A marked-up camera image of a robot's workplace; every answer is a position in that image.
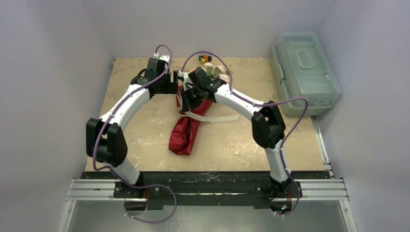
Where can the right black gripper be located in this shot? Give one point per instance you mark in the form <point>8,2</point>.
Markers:
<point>188,99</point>

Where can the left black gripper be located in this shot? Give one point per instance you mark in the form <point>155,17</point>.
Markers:
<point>172,88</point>

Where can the cream ribbon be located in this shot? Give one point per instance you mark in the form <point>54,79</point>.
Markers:
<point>209,119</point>

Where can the white flower stem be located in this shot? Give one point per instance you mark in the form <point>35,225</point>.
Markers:
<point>208,68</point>

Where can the pale pink flower stem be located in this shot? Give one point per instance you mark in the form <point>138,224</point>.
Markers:
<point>220,72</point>

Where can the dark red wrapping paper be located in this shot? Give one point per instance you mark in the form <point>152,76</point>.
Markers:
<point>184,133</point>

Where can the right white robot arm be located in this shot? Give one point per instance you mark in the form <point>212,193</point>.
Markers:
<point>267,124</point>

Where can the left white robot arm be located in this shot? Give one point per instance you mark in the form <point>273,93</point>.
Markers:
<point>105,140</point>

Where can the orange black small clip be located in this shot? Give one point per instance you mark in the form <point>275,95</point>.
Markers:
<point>205,59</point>

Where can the clear plastic storage box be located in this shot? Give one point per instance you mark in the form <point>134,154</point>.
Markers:
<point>302,71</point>

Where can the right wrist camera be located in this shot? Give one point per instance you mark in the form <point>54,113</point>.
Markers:
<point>183,76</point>

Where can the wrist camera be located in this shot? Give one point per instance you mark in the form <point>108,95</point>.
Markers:
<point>165,58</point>
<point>183,76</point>

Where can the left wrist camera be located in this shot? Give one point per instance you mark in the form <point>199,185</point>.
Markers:
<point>165,58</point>

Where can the aluminium rail frame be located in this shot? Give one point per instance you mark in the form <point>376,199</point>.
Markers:
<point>209,189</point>

